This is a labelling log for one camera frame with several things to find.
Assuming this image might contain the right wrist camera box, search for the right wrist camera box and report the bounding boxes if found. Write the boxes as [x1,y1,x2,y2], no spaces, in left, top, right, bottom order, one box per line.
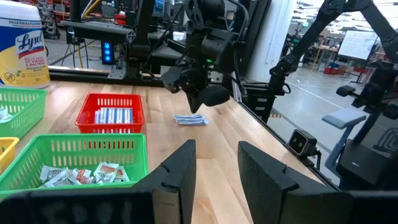
[200,29,238,65]

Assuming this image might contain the Lysol wipes canister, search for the Lysol wipes canister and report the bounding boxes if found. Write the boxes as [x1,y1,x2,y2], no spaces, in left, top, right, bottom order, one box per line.
[0,0,51,90]

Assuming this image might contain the black base cabinet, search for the black base cabinet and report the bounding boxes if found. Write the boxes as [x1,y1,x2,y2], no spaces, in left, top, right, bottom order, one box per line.
[244,82,284,123]

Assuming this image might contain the black box blue lights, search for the black box blue lights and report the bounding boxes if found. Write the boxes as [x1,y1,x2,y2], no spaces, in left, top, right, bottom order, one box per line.
[101,40,115,65]

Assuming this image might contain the green plastic mesh basket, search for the green plastic mesh basket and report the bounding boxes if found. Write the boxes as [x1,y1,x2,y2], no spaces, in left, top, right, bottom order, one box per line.
[0,133,149,195]
[0,86,49,139]

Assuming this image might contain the green white bandage strip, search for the green white bandage strip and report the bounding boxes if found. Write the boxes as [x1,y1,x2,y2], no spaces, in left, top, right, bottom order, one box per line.
[0,107,13,122]

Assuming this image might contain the black pole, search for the black pole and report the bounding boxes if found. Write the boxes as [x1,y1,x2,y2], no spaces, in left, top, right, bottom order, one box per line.
[70,0,82,22]

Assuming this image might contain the red storage boxes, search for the red storage boxes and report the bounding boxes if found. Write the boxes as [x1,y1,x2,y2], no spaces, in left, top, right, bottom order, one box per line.
[114,12,128,26]

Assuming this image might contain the white display board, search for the white display board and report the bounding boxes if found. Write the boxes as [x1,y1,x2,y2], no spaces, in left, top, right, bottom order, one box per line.
[338,30,381,61]

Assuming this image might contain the yellow black cable bundle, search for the yellow black cable bundle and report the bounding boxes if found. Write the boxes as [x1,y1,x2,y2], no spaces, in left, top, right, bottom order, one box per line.
[80,0,102,20]

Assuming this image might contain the dark grey panel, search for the dark grey panel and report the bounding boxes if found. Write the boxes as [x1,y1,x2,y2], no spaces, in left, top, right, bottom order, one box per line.
[148,39,187,74]

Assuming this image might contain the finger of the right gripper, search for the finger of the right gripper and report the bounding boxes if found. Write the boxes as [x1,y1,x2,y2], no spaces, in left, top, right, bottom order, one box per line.
[187,91,197,114]
[195,91,205,111]

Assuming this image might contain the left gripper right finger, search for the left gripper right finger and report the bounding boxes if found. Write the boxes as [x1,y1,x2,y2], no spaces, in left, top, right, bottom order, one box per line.
[238,141,299,224]

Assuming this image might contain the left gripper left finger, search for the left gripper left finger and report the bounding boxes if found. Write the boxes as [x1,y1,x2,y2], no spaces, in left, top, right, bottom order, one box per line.
[132,139,197,224]

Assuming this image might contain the black blue office chair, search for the black blue office chair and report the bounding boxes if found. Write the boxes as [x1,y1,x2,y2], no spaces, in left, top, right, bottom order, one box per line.
[322,108,398,191]

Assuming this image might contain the red plastic mesh basket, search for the red plastic mesh basket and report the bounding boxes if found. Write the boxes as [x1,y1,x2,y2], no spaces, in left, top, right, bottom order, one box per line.
[75,92,146,134]

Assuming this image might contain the yellow plastic mesh basket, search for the yellow plastic mesh basket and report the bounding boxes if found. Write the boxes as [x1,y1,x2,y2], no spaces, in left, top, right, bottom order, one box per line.
[0,136,20,175]

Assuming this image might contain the dark grey desk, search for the dark grey desk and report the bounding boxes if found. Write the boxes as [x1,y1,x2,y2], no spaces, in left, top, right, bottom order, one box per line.
[60,20,136,44]

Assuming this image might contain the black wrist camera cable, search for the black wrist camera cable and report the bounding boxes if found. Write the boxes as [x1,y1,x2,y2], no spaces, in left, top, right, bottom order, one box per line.
[228,0,250,100]

